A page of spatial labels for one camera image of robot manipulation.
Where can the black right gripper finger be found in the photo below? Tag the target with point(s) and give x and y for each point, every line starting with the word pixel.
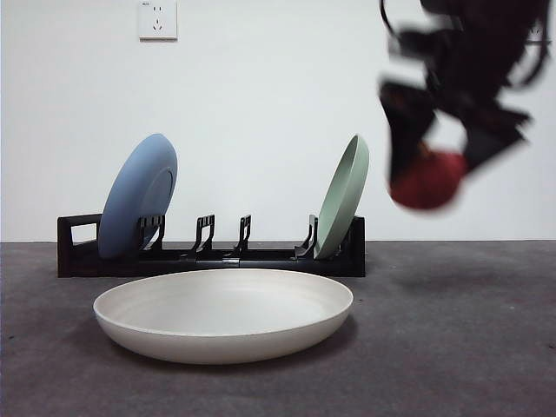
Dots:
pixel 404 126
pixel 491 143

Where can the red yellow apple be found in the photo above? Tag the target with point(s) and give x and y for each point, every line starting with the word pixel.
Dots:
pixel 428 182

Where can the cream yellow plate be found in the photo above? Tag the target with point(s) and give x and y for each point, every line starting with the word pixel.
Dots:
pixel 195 304

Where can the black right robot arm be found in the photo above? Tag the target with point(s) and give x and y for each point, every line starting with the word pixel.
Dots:
pixel 460 52

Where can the pale green plate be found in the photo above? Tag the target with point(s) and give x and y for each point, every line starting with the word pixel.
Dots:
pixel 343 204

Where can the pale blue plate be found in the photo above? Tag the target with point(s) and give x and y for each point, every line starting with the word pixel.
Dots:
pixel 134 195

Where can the black plate rack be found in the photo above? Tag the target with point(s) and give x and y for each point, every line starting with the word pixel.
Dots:
pixel 69 265

